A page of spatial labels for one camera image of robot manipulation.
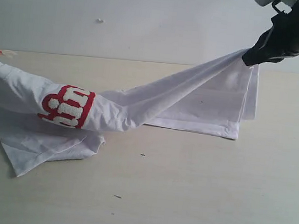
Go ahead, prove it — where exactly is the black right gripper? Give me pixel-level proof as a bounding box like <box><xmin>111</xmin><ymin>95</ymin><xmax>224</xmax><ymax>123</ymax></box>
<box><xmin>242</xmin><ymin>0</ymin><xmax>299</xmax><ymax>67</ymax></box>

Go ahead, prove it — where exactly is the white t-shirt red print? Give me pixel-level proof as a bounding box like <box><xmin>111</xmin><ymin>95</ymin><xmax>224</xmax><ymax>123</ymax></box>
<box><xmin>0</xmin><ymin>51</ymin><xmax>259</xmax><ymax>177</ymax></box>

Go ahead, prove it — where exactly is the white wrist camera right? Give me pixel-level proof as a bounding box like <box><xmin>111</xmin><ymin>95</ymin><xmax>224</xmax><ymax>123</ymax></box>
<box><xmin>254</xmin><ymin>0</ymin><xmax>297</xmax><ymax>7</ymax></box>

